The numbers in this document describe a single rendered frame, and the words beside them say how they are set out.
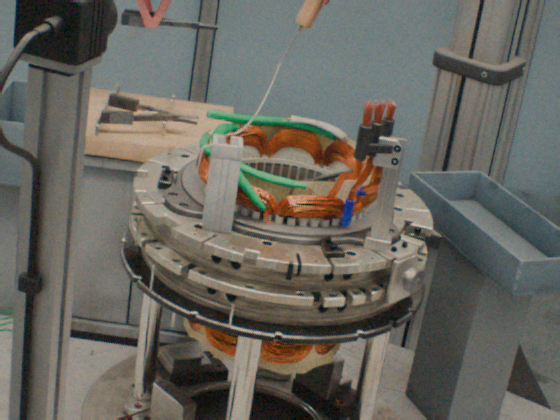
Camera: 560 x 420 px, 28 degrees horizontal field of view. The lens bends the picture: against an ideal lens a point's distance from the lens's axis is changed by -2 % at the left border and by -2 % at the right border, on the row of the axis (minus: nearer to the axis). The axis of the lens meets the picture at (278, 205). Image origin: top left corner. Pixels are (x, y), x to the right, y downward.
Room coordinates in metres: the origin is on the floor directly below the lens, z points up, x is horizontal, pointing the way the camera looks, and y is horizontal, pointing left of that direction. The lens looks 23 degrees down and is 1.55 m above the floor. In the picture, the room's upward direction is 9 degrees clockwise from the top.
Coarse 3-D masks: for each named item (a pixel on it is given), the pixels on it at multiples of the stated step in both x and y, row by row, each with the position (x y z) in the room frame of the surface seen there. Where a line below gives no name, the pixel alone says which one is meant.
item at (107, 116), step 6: (102, 114) 1.29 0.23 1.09; (108, 114) 1.29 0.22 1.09; (114, 114) 1.29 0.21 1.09; (120, 114) 1.29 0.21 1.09; (126, 114) 1.29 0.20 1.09; (132, 114) 1.30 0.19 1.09; (102, 120) 1.29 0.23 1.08; (108, 120) 1.29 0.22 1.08; (114, 120) 1.29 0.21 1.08; (120, 120) 1.29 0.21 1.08; (126, 120) 1.29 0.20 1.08; (132, 120) 1.30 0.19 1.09
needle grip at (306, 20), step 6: (306, 0) 1.11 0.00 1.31; (312, 0) 1.11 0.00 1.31; (318, 0) 1.11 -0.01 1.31; (306, 6) 1.11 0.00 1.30; (312, 6) 1.11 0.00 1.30; (318, 6) 1.11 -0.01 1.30; (300, 12) 1.11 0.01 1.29; (306, 12) 1.11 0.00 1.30; (312, 12) 1.11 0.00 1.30; (318, 12) 1.11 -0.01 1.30; (300, 18) 1.11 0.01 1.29; (306, 18) 1.11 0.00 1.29; (312, 18) 1.11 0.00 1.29; (300, 24) 1.11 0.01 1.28; (306, 24) 1.11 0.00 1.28
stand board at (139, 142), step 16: (96, 96) 1.43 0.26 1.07; (128, 96) 1.45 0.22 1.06; (144, 96) 1.46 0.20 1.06; (96, 112) 1.36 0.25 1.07; (144, 112) 1.39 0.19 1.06; (176, 112) 1.41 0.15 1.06; (192, 112) 1.42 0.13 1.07; (112, 128) 1.31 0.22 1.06; (128, 128) 1.32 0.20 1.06; (144, 128) 1.33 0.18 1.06; (160, 128) 1.34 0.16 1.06; (176, 128) 1.35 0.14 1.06; (192, 128) 1.36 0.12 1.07; (208, 128) 1.37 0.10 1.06; (96, 144) 1.27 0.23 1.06; (112, 144) 1.27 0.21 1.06; (128, 144) 1.27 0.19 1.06; (144, 144) 1.28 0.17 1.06; (160, 144) 1.28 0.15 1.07; (176, 144) 1.29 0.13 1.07; (144, 160) 1.28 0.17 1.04
